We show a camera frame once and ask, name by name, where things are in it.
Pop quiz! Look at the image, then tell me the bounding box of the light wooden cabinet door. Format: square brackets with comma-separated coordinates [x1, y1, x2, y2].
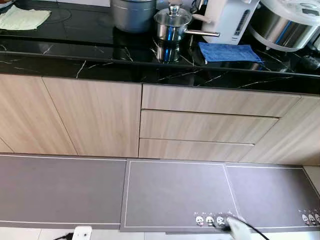
[0, 73, 78, 156]
[42, 76, 142, 158]
[239, 95, 320, 167]

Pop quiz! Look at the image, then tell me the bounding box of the black plastic object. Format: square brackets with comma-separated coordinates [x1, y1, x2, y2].
[299, 54, 320, 72]

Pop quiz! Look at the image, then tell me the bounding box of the grey panda print floor mat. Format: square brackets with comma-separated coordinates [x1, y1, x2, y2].
[224, 163, 320, 232]
[119, 158, 241, 234]

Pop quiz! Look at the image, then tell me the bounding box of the white steel rice cooker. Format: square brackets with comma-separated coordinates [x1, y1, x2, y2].
[248, 0, 320, 53]

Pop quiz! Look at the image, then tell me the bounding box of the light wooden drawer front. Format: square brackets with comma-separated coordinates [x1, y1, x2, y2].
[141, 84, 302, 119]
[138, 138, 256, 164]
[139, 110, 280, 145]

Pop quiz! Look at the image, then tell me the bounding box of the blue cloth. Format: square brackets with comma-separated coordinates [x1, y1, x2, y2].
[197, 42, 265, 64]

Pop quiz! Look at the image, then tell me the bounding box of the white electric water boiler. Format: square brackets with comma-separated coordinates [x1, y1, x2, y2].
[202, 0, 261, 46]

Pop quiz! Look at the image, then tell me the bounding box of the steel saucepan with glass lid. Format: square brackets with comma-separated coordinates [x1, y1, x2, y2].
[153, 3, 221, 43]

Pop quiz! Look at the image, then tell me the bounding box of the large grey pot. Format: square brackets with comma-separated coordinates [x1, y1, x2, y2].
[110, 0, 158, 34]

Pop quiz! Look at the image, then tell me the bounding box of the black glass cooktop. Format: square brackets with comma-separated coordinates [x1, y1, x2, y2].
[35, 6, 115, 32]

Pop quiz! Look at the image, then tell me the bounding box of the plain grey floor mat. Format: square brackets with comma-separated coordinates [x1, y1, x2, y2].
[0, 153, 128, 229]

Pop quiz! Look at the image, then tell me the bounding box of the light green cloth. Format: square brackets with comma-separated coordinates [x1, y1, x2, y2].
[0, 5, 52, 32]

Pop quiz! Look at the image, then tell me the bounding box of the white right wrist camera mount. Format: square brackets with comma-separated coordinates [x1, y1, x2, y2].
[226, 216, 254, 240]

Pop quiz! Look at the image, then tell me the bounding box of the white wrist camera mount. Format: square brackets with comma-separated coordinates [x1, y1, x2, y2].
[72, 225, 94, 240]
[226, 216, 254, 240]

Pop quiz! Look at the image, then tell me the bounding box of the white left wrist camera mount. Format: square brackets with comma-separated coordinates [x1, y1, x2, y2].
[72, 225, 94, 240]

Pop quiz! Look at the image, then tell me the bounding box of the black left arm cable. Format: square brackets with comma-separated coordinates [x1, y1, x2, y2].
[52, 231, 76, 240]

